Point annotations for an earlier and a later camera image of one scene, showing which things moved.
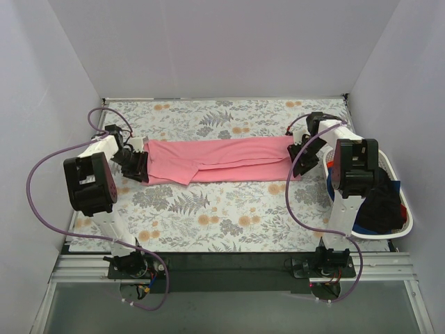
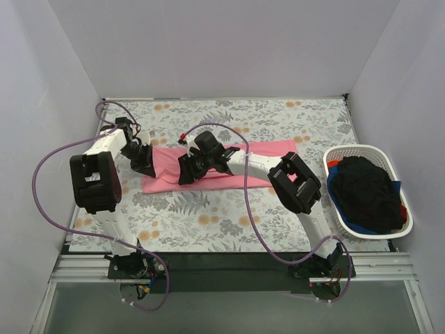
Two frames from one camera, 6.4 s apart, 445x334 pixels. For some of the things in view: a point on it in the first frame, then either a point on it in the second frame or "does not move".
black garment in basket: (381, 211) does not move
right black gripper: (302, 157) → (190, 167)
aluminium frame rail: (384, 266) does not move
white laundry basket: (327, 156) → (379, 155)
